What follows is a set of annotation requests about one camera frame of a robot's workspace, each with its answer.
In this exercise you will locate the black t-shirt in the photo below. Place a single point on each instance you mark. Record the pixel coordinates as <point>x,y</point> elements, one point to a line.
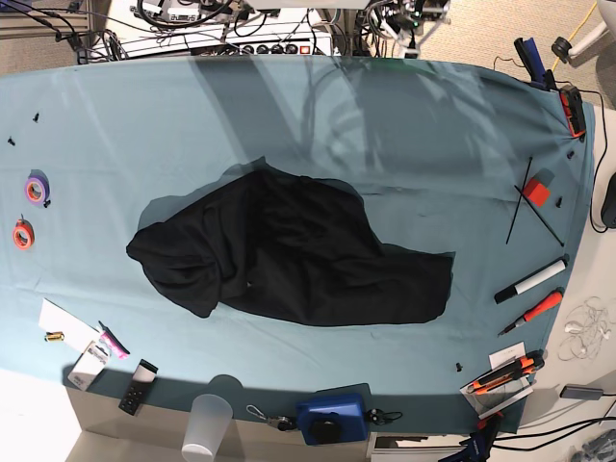
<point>290,248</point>

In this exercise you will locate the teal table cloth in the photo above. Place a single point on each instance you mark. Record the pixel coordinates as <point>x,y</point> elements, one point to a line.
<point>434,150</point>

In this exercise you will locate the blue box with knob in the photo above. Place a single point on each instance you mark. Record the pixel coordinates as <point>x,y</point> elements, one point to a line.
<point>330,420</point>

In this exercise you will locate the translucent plastic cup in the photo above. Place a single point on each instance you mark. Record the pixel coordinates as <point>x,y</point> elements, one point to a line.
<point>208,421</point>

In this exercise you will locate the small black remote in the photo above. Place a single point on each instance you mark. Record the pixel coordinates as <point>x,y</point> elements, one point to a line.
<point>141,382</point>

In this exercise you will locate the pink packaged item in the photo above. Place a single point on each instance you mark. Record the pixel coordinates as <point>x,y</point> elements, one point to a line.
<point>108,338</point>

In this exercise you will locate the red cube block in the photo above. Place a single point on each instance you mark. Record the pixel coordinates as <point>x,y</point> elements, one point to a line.
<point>536,192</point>

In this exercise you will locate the long black stick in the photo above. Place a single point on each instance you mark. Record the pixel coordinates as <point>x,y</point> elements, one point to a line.
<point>519,200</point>

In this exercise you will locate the black and white marker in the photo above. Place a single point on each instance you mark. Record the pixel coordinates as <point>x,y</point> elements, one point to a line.
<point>528,282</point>

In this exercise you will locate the white card package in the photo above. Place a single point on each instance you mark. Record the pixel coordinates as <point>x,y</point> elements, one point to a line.
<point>90,364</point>

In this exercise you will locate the orange utility knife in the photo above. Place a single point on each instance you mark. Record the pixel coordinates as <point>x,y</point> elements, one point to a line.
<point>526,365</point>

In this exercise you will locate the white paper sheet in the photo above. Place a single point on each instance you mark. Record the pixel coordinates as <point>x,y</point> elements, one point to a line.
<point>77,334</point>

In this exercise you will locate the purple tape roll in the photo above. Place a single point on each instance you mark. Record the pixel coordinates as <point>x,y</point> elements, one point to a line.
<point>37,189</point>

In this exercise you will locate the small brass battery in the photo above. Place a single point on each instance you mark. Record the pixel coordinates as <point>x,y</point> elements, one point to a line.
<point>54,336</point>

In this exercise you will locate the orange tape roll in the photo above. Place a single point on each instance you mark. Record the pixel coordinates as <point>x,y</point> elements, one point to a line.
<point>23,234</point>

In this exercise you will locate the orange black clamp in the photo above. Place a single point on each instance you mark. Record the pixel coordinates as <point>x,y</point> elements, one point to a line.
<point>572,104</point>

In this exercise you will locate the orange handled screwdriver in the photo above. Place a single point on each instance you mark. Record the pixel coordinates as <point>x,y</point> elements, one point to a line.
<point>550,301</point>

